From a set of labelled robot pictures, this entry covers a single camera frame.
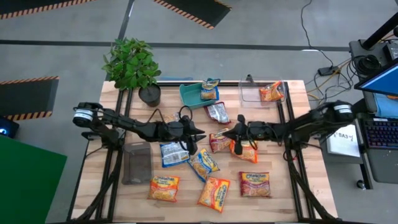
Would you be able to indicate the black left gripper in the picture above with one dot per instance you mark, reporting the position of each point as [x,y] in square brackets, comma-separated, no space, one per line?
[178,130]

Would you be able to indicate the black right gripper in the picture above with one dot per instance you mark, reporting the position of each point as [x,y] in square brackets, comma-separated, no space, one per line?
[259,130]

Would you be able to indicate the red Maruchan beef ramen packet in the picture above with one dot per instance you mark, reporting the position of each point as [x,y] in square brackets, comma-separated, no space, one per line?
[219,143]
[255,184]

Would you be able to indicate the orange Maruchan chicken ramen packet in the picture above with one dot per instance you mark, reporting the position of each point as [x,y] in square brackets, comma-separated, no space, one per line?
[250,155]
[214,194]
[163,188]
[270,92]

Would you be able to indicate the blue Maruchan soy ramen packet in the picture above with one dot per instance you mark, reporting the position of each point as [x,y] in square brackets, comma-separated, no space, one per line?
[173,154]
[203,165]
[210,91]

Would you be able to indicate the Maruchan ramen noodle packet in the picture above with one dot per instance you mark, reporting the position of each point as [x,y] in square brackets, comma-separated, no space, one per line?
[172,118]

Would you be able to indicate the silver snack packet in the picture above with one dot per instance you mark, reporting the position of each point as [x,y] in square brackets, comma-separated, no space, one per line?
[218,113]

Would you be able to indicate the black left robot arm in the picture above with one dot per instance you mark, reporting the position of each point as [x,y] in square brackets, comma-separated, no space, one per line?
[130,124]

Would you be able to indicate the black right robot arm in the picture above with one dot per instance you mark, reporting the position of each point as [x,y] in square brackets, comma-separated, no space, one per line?
[311,121]

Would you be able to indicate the teal plastic bin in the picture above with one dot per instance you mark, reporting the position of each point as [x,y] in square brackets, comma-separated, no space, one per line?
[191,96]

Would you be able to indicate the clear plastic bin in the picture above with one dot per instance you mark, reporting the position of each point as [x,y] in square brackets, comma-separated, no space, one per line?
[248,93]

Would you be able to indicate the smoky grey plastic bin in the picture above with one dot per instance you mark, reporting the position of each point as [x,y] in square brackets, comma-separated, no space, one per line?
[136,165]

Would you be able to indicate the green potted plant black pot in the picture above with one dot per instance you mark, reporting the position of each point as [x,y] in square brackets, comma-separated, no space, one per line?
[133,62]

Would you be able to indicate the white paper sheet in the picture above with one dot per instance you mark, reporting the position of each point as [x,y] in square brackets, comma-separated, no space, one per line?
[343,141]

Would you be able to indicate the black power adapter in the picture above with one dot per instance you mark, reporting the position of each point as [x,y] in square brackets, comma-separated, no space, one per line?
[327,71]

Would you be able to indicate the black hazard-striped mat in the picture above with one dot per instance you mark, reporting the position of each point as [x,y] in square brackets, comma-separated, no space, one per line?
[31,4]
[199,11]
[25,99]

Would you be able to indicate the black caster wheel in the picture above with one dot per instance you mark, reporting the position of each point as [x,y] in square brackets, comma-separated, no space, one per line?
[360,184]

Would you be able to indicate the backlit keyboard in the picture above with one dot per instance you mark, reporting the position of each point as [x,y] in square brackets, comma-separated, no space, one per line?
[381,133]

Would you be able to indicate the grey workstation cart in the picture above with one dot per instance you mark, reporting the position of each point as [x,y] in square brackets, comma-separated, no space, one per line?
[385,168]

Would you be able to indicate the blue cloth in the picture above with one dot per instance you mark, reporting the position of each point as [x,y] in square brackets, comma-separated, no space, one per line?
[387,107]

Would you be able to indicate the blue-screen monitor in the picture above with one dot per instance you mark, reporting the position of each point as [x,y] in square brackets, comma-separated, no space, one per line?
[382,82]

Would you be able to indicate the green board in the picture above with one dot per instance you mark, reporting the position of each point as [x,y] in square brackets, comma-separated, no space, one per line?
[28,186]

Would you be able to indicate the black pole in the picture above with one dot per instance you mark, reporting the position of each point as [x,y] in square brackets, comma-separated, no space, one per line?
[379,32]

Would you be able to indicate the black device blue light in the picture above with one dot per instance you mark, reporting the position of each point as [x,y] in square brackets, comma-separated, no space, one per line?
[9,127]

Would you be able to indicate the black aluminium table frame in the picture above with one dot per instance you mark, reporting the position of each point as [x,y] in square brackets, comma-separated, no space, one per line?
[174,83]

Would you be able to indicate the black frame clamp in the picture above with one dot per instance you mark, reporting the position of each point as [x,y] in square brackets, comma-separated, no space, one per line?
[248,77]

